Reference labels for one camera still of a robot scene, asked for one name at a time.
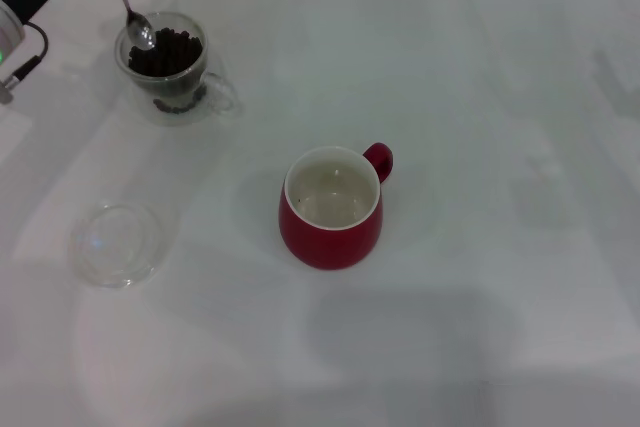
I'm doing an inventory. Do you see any blue-handled metal spoon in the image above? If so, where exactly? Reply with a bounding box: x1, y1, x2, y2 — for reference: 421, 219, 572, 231
105, 0, 157, 52

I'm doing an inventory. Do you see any red ceramic mug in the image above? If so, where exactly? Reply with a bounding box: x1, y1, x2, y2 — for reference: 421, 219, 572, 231
278, 141, 397, 272

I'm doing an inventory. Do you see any dark coffee beans pile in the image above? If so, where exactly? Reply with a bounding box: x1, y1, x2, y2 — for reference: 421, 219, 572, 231
126, 26, 207, 116

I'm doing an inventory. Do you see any clear glass saucer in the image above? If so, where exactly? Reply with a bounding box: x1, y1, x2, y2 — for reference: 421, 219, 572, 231
67, 202, 174, 291

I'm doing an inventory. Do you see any left arm connector cable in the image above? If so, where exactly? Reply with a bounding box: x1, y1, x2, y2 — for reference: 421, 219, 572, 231
0, 20, 51, 104

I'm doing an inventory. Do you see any clear double-wall glass cup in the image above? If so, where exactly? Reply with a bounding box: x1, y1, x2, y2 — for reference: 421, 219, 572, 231
113, 10, 245, 128

